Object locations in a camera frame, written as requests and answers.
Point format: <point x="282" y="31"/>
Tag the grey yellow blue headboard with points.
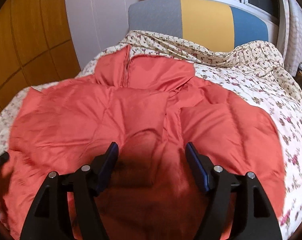
<point x="214" y="25"/>

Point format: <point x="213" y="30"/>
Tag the orange red puffer jacket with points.
<point x="151" y="106"/>

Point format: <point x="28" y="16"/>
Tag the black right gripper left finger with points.
<point x="49" y="217"/>

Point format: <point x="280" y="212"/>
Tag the brown wooden wardrobe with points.
<point x="35" y="46"/>

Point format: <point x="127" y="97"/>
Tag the floral white bed quilt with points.
<point x="253" y="71"/>

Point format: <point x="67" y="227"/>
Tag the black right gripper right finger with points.
<point x="235" y="202"/>

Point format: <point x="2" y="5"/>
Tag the floral right curtain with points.
<point x="289" y="41"/>

